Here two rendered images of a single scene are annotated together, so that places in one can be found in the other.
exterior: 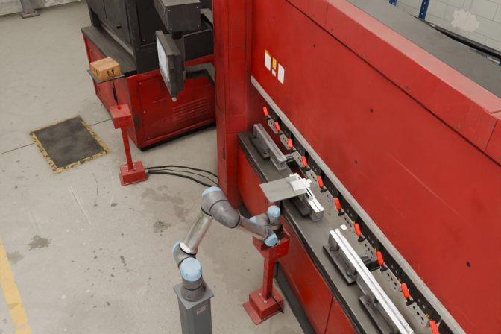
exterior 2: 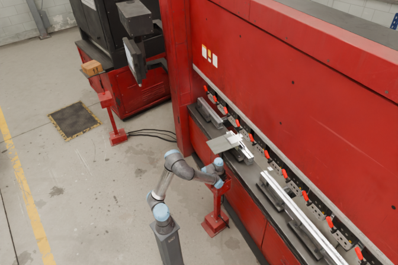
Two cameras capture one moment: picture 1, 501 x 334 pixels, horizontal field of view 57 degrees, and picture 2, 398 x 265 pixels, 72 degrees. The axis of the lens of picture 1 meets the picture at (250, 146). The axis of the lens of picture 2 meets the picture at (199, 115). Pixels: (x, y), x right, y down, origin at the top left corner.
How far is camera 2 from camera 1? 55 cm
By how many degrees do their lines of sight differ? 2
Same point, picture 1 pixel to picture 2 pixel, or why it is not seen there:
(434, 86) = (357, 58)
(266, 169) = (209, 129)
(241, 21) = (182, 25)
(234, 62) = (180, 55)
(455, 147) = (380, 110)
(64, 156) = (71, 129)
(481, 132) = not seen: outside the picture
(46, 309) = (63, 239)
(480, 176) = not seen: outside the picture
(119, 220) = (111, 170)
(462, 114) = (390, 80)
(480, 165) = not seen: outside the picture
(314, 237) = (249, 177)
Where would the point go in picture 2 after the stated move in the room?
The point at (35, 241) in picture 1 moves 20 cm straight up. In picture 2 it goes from (54, 190) to (47, 180)
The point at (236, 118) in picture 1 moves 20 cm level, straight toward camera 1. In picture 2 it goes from (185, 94) to (186, 105)
